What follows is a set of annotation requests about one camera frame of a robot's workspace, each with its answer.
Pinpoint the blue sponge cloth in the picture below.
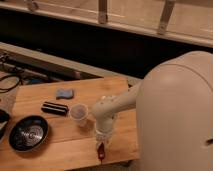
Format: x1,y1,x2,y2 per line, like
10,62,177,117
56,89,74,99

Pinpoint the black rectangular box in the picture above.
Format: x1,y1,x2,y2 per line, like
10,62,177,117
41,102,69,116

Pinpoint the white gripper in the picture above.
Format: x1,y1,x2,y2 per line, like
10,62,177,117
95,115,117,143

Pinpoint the dark object at left edge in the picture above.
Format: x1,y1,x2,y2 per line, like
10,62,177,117
0,109,10,139

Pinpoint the red chili pepper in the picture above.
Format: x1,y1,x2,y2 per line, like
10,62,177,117
97,142,105,164

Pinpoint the translucent plastic cup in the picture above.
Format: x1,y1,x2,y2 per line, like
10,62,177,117
69,103,88,127

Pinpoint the black cable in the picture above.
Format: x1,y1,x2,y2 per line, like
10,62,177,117
0,74,23,94

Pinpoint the black round pan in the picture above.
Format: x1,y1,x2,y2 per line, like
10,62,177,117
8,115,49,152

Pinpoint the wooden cutting board table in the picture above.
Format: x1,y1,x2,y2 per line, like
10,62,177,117
0,77,139,171

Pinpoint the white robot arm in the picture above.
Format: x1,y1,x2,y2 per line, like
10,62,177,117
92,51,213,171

